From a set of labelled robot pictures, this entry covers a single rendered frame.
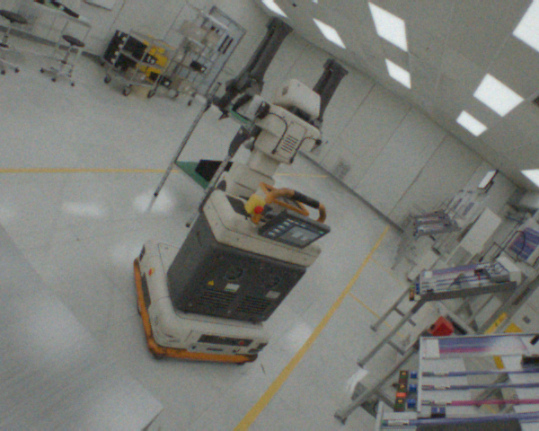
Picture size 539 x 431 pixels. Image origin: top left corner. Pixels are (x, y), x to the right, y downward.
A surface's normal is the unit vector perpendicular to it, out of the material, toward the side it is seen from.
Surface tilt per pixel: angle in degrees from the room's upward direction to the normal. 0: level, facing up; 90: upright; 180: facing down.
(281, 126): 82
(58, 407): 0
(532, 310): 90
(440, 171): 90
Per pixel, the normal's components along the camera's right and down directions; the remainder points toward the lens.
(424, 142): -0.40, 0.09
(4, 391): 0.54, -0.79
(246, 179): 0.45, 0.43
